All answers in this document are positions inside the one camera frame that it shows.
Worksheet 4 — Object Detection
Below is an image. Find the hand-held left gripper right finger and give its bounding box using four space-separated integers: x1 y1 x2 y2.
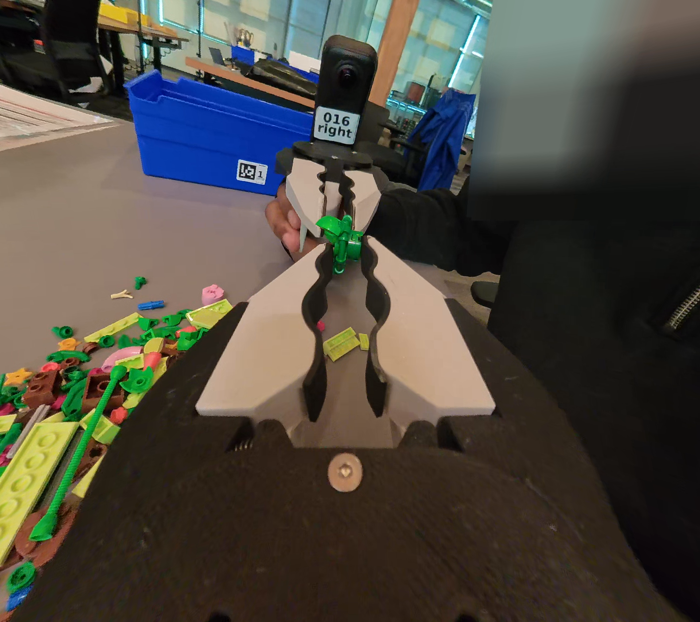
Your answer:
362 235 497 419

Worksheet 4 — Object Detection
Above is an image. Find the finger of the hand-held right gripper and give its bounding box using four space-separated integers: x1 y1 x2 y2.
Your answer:
339 168 382 236
287 159 328 254

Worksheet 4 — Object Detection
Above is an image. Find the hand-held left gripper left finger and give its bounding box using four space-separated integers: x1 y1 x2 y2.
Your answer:
195 239 334 422

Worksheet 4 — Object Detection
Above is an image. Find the green leafy toy assembly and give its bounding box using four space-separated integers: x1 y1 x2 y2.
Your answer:
316 215 364 275

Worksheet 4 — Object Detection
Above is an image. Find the pile of colourful toy bricks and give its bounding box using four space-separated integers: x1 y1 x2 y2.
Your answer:
0 283 373 609

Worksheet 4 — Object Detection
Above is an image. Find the person's right forearm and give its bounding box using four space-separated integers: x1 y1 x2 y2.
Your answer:
377 185 509 273

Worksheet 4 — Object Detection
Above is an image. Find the person's right hand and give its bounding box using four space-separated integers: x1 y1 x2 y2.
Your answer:
265 185 307 254

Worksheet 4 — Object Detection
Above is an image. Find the black office chair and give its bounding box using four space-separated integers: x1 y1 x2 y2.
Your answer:
361 103 433 185
41 0 110 98

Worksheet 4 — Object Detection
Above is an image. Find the black bag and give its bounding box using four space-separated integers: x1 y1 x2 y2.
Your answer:
249 58 320 86

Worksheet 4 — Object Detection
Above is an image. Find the blue jacket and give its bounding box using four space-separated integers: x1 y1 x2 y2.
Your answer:
413 88 475 193

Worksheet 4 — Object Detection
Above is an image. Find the wooden pillar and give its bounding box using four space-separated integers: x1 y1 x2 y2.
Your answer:
372 0 446 106

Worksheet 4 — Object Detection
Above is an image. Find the wooden top background desk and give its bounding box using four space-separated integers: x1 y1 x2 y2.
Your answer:
186 56 318 106

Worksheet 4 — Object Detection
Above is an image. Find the blue plastic bin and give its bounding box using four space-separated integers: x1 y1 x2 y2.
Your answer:
125 70 323 196

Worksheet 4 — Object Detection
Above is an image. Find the person's black jacket torso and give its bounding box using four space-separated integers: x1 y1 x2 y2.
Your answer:
481 223 700 622

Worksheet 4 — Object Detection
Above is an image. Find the white printed sheet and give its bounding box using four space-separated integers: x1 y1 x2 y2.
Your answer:
0 83 121 152

